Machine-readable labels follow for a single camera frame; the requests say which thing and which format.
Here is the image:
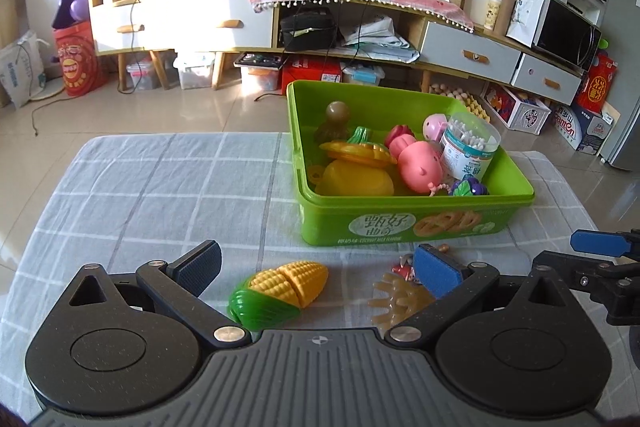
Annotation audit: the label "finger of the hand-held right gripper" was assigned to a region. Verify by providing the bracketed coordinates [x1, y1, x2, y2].
[570, 229, 640, 260]
[531, 249, 617, 291]

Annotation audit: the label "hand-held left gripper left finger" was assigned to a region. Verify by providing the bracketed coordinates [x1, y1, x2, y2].
[62, 239, 253, 350]

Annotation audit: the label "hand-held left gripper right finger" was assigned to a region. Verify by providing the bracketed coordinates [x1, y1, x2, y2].
[387, 243, 576, 350]

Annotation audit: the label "small brown red figurine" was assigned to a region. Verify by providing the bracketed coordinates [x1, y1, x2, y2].
[392, 244, 453, 282]

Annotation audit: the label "tan starfish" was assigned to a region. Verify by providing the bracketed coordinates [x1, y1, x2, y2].
[370, 272, 436, 338]

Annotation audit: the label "purple toy grapes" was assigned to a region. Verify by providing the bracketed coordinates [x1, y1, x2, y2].
[448, 176, 488, 198]

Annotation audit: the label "toy corn cob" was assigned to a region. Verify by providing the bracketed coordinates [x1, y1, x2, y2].
[229, 261, 330, 333]

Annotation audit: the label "green plastic box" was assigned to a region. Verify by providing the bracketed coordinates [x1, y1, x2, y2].
[286, 79, 536, 247]

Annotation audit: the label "pink pig toy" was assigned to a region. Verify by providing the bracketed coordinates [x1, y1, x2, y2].
[384, 124, 451, 195]

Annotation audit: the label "clear cotton swab jar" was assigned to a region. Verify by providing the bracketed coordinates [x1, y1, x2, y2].
[440, 113, 502, 182]

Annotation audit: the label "yellow toy fruit half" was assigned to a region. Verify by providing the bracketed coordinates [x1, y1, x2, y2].
[309, 159, 396, 196]

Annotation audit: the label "orange toy persimmon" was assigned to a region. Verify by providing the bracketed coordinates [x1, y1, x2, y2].
[320, 126, 398, 168]

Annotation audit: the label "pink round toy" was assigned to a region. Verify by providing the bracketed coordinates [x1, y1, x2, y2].
[422, 113, 451, 142]

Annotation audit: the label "brown toy mushroom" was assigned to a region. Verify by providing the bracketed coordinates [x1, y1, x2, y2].
[315, 101, 352, 142]

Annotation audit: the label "grey checked tablecloth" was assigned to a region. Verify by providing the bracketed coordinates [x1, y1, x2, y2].
[10, 132, 601, 408]

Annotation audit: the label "blue white carton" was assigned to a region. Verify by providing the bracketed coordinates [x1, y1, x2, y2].
[550, 102, 613, 154]

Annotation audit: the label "white printed crate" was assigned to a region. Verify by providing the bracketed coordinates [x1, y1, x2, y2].
[481, 83, 553, 135]

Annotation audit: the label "red gift box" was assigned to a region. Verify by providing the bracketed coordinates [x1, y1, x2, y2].
[574, 52, 618, 115]

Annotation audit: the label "grey refrigerator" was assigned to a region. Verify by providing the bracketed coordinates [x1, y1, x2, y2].
[597, 0, 640, 170]

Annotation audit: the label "yellow egg tray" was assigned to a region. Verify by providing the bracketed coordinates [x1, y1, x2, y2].
[430, 82, 491, 122]

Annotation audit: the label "clear storage box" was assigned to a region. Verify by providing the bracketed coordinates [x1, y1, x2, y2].
[126, 56, 163, 91]
[173, 52, 216, 90]

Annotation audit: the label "blue lidded plastic box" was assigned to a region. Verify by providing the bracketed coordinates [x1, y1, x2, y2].
[342, 64, 386, 85]

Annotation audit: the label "white microwave oven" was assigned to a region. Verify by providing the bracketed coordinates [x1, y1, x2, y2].
[506, 0, 603, 70]

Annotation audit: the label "red cardboard box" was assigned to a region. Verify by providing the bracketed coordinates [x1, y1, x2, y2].
[282, 57, 343, 82]

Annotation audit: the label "red printed bag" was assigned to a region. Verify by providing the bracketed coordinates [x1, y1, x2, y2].
[52, 19, 108, 96]

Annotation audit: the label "pile of papers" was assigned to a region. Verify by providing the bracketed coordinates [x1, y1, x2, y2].
[340, 17, 420, 64]

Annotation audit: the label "white wooden tv cabinet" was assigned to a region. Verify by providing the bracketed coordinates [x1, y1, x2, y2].
[87, 0, 583, 105]

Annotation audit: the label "black bag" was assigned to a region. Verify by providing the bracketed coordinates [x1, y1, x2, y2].
[279, 6, 341, 52]

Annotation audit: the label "stack of paper cups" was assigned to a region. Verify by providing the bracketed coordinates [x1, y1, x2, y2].
[482, 0, 511, 32]

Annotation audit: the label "white woven sack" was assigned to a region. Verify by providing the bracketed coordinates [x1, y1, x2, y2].
[0, 31, 46, 108]

